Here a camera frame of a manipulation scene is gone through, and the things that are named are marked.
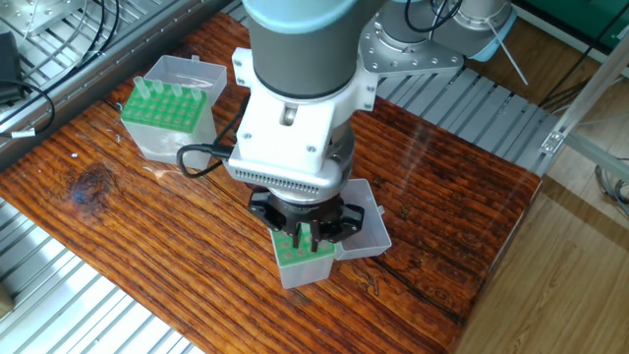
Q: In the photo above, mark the clear pipette box green rack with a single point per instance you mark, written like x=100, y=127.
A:
x=172, y=128
x=310, y=267

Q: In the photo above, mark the aluminium frame profile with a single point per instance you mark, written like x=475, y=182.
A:
x=590, y=93

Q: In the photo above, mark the silver robot base mount plate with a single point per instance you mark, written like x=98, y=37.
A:
x=413, y=54

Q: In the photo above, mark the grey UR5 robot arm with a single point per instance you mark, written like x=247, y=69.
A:
x=300, y=59

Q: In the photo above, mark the thin white plastic strip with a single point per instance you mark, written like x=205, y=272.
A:
x=511, y=49

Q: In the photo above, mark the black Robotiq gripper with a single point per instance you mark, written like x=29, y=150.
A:
x=270, y=208

